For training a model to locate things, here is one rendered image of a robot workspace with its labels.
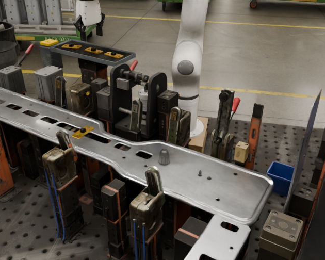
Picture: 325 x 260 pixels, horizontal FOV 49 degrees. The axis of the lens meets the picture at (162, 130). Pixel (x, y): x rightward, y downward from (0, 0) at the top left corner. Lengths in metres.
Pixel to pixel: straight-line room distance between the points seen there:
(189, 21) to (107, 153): 0.62
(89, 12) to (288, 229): 1.09
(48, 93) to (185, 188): 0.78
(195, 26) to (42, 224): 0.95
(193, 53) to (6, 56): 2.71
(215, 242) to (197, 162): 0.32
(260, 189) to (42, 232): 0.77
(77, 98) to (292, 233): 0.93
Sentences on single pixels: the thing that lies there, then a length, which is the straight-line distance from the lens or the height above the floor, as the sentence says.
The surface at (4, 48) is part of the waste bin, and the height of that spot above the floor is 0.54.
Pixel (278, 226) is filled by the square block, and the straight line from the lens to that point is 0.88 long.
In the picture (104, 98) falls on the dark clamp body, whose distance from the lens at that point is 1.39.
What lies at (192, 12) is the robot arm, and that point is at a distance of 1.43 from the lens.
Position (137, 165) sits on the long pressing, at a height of 1.00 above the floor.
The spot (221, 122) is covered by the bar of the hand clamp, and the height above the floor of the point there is 1.11.
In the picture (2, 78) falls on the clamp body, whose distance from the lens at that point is 1.78.
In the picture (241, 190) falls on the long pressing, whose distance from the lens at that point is 1.05.
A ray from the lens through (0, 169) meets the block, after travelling 1.52.
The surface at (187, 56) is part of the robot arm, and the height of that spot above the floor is 1.19.
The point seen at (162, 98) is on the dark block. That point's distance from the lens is 1.25.
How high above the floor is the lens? 1.67
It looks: 32 degrees down
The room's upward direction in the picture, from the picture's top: straight up
